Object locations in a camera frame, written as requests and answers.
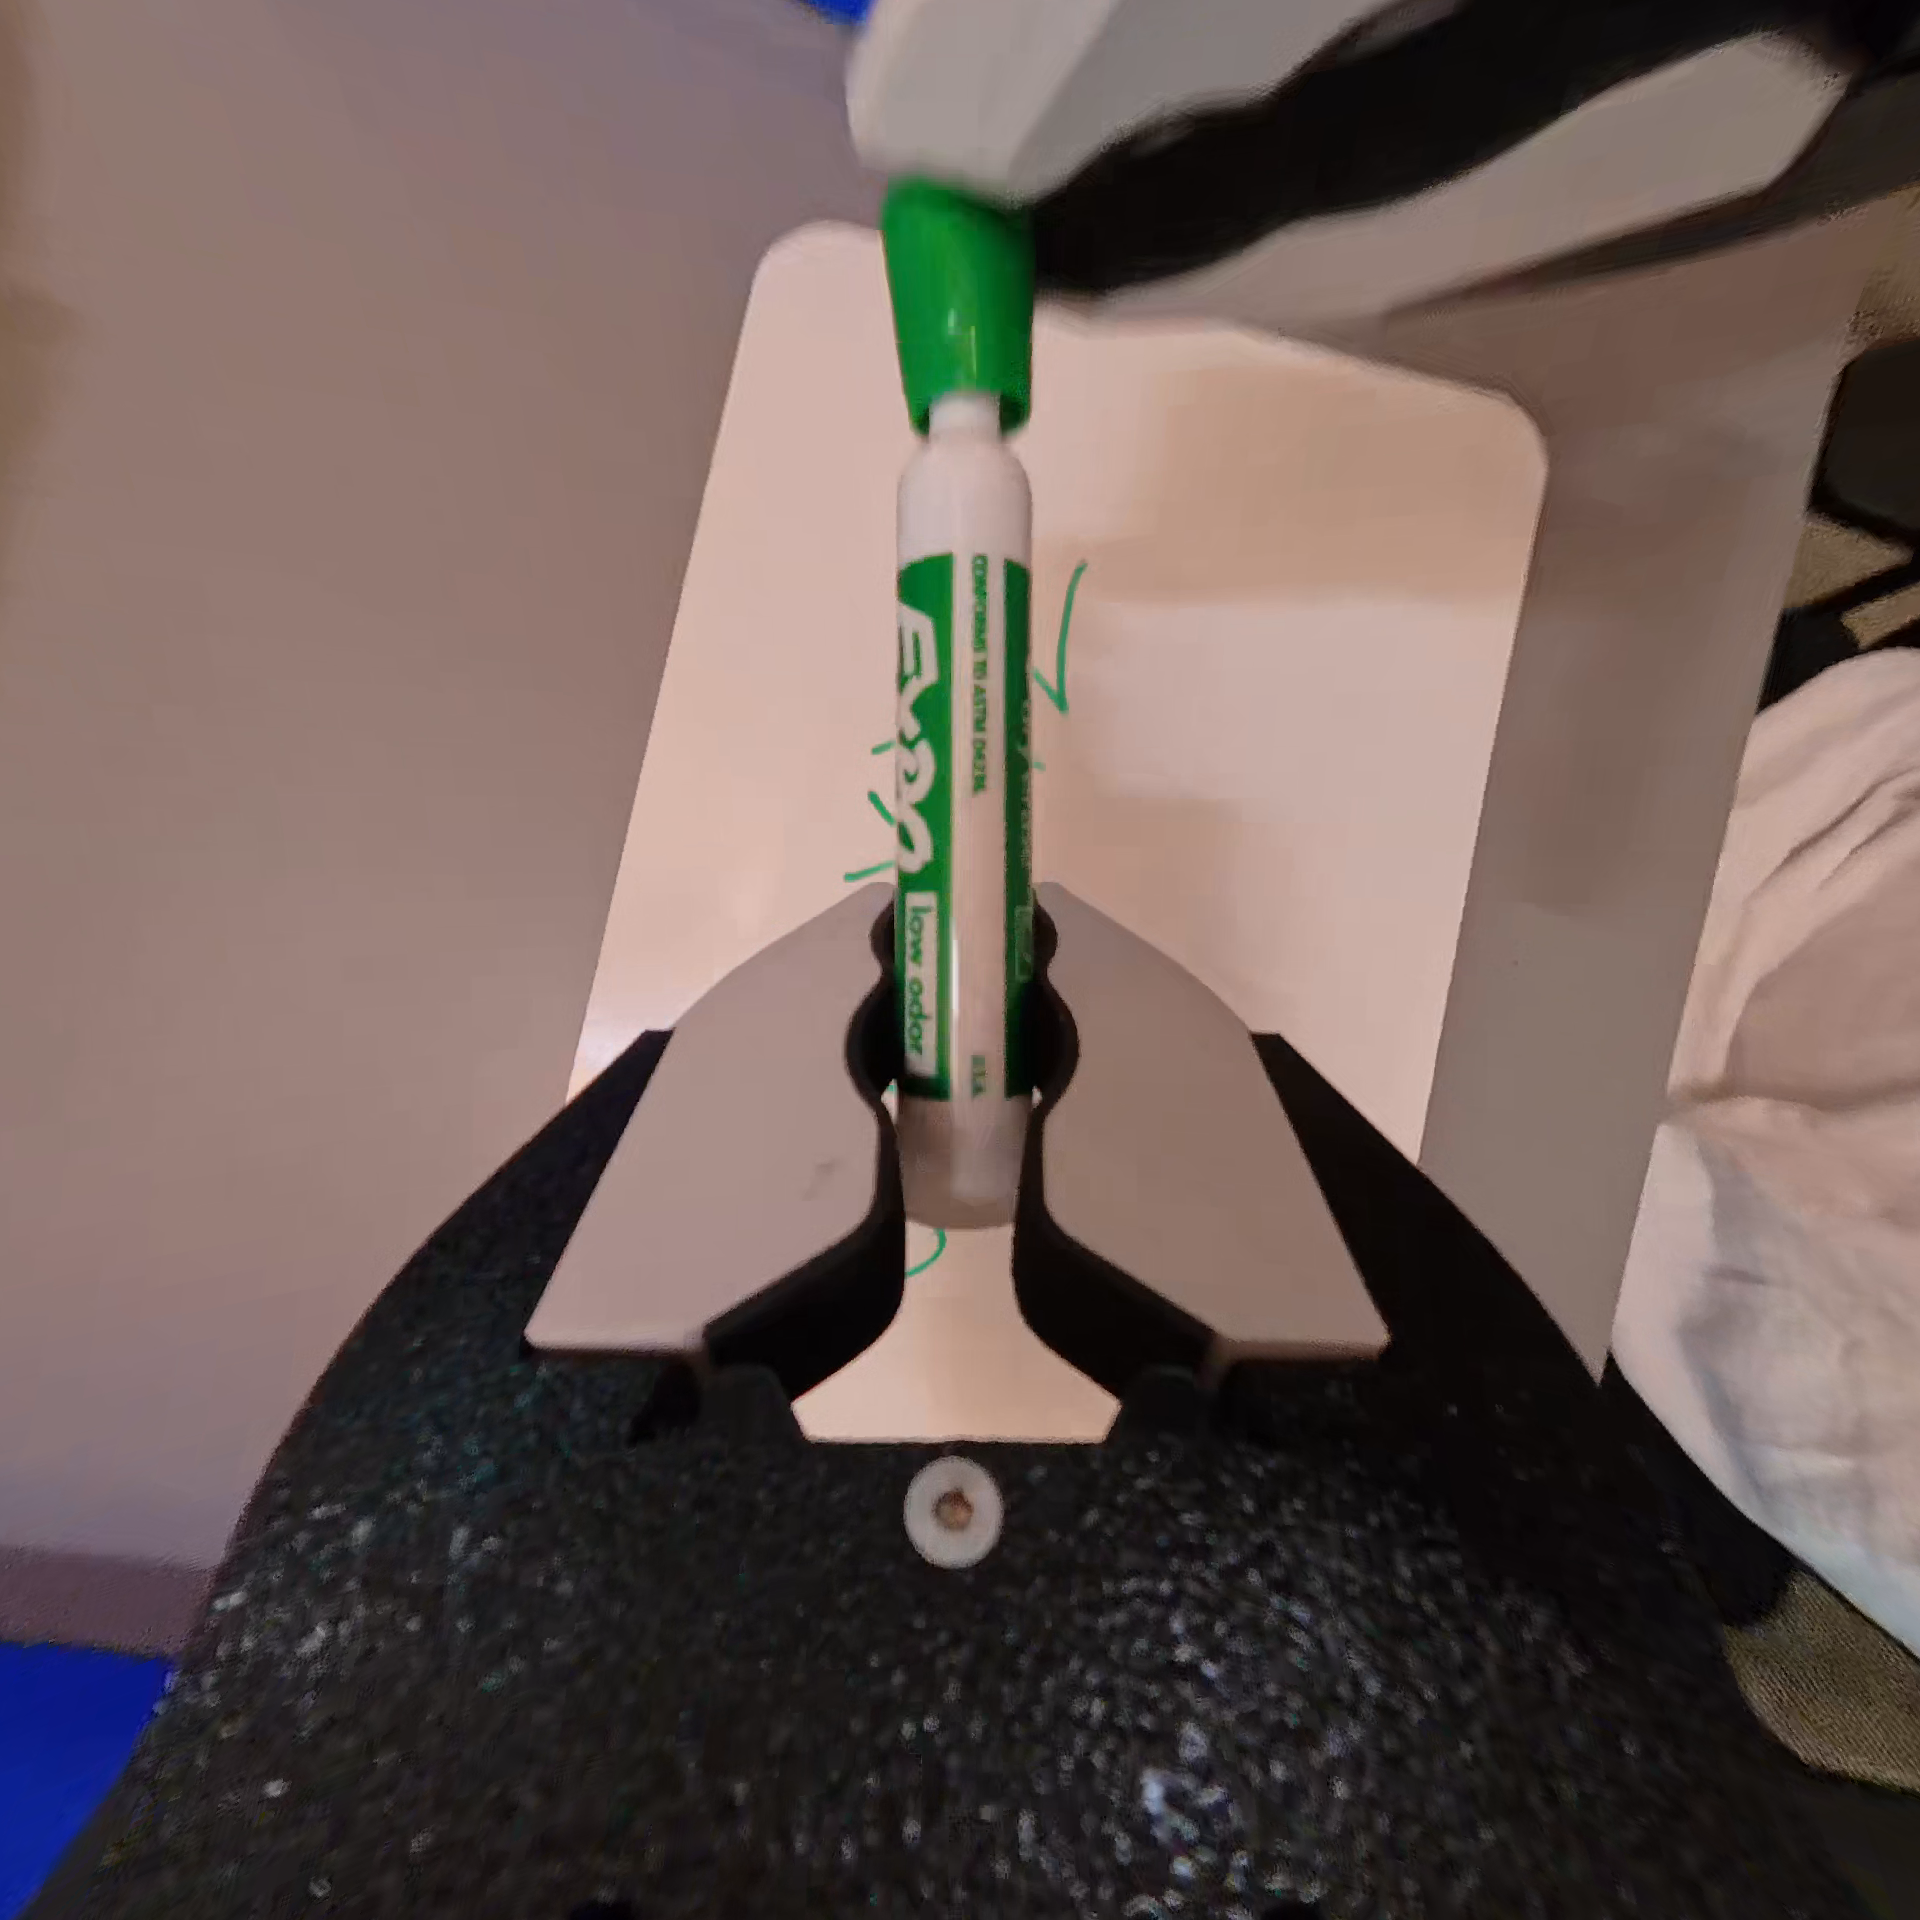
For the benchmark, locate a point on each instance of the green whiteboard marker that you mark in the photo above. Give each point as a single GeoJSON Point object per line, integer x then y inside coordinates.
{"type": "Point", "coordinates": [960, 721]}

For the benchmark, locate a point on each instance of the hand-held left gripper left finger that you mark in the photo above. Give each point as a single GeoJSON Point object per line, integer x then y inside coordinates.
{"type": "Point", "coordinates": [704, 1139]}

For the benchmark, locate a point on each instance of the black office chair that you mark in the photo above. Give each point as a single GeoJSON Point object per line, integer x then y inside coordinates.
{"type": "Point", "coordinates": [1868, 451]}

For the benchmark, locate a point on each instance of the green marker cap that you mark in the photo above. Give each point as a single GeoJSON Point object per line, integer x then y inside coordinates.
{"type": "Point", "coordinates": [960, 286]}

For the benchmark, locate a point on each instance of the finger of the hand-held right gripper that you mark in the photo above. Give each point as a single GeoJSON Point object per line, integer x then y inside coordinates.
{"type": "Point", "coordinates": [1021, 91]}
{"type": "Point", "coordinates": [1499, 180]}

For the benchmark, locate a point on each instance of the blue plastic bin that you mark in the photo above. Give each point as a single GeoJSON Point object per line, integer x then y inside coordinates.
{"type": "Point", "coordinates": [76, 1754]}

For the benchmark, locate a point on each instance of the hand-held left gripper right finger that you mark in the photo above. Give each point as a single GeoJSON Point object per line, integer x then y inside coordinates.
{"type": "Point", "coordinates": [1199, 1168]}

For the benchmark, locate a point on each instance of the white whiteboard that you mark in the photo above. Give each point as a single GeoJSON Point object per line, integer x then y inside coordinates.
{"type": "Point", "coordinates": [1275, 677]}

